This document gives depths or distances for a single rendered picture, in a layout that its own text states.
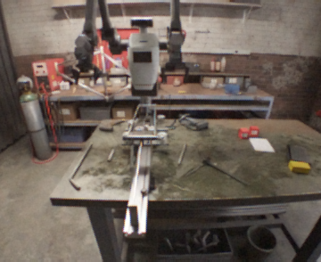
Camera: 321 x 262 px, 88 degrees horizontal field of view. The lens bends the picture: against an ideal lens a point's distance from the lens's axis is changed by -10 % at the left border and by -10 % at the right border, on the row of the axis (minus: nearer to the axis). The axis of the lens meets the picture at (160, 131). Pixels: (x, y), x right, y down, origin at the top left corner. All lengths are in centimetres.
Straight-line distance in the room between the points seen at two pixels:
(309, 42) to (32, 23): 437
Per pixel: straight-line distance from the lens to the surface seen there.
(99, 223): 93
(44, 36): 349
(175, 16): 105
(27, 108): 261
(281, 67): 363
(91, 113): 257
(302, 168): 100
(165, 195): 71
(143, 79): 145
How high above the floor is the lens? 138
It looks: 25 degrees down
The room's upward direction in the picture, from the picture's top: straight up
